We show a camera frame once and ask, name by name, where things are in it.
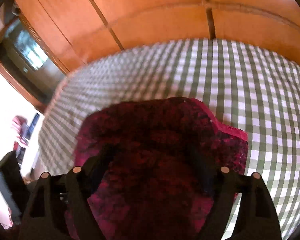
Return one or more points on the wooden wardrobe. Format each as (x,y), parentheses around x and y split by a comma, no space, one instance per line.
(152,5)

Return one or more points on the red striped cloth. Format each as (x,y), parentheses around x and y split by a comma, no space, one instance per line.
(21,130)

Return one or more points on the red floral garment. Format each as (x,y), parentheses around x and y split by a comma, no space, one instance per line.
(152,140)

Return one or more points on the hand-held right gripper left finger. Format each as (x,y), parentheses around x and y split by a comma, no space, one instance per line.
(95,166)

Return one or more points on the dark glass panel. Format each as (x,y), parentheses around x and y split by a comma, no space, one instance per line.
(27,55)

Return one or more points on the black box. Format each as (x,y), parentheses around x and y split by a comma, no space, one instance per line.
(8,180)

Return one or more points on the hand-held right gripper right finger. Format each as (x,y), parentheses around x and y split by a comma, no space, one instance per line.
(202,170)

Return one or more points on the green checked bedsheet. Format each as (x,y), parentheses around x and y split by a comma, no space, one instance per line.
(190,75)

